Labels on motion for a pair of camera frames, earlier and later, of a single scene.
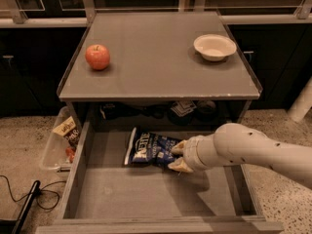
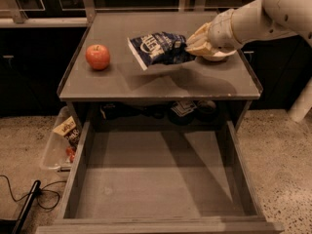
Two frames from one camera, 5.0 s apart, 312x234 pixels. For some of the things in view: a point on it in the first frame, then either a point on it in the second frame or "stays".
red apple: x=97 y=57 stays
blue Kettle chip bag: x=150 y=149 to x=160 y=48
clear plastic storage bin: x=63 y=140 stays
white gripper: x=192 y=154 to x=219 y=32
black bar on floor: x=10 y=226 stays
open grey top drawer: x=103 y=195 stays
